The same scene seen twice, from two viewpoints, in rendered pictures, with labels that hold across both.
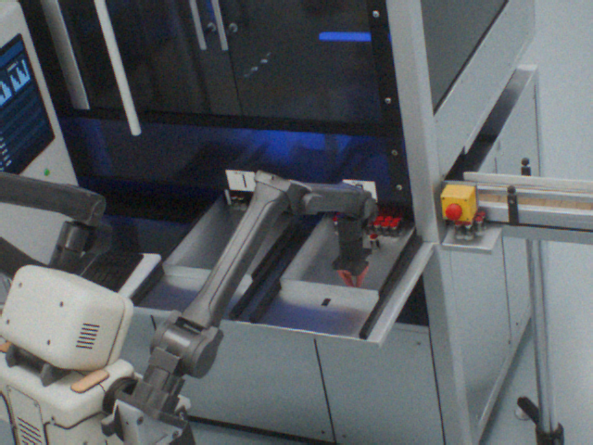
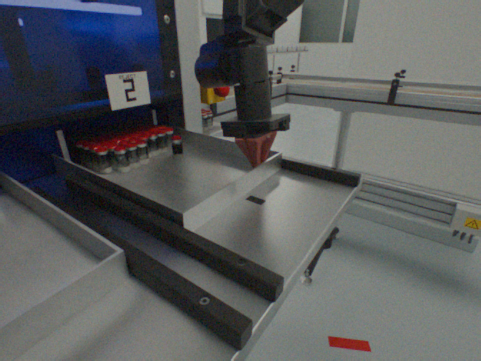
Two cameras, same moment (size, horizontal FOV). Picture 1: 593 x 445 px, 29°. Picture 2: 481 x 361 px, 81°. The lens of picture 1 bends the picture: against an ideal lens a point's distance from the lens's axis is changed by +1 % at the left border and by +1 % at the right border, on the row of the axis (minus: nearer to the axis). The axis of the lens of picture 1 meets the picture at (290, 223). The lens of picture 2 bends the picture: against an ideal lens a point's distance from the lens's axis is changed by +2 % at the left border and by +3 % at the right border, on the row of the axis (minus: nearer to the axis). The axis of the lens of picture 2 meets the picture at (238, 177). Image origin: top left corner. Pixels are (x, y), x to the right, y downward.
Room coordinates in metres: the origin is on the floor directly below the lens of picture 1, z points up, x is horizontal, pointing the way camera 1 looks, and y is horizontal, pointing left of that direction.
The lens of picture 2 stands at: (2.22, 0.33, 1.10)
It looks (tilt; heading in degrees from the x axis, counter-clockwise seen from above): 26 degrees down; 275
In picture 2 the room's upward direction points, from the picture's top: straight up
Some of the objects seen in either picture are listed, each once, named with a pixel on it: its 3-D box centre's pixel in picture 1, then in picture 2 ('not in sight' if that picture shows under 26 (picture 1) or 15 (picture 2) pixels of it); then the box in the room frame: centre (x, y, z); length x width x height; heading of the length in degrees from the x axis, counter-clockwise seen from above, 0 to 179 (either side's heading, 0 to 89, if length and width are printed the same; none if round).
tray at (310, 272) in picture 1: (354, 250); (169, 161); (2.39, -0.15, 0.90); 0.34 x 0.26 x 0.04; 150
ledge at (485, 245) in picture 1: (474, 234); (202, 130); (2.40, -0.45, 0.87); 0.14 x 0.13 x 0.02; 150
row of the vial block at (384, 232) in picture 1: (365, 228); (139, 148); (2.47, -0.19, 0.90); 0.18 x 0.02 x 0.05; 60
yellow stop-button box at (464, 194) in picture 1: (460, 201); (207, 87); (2.37, -0.42, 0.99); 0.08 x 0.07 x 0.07; 150
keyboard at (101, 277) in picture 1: (88, 295); not in sight; (2.56, 0.57, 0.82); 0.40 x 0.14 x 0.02; 154
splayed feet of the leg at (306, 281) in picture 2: not in sight; (323, 247); (1.86, -0.94, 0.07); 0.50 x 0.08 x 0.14; 60
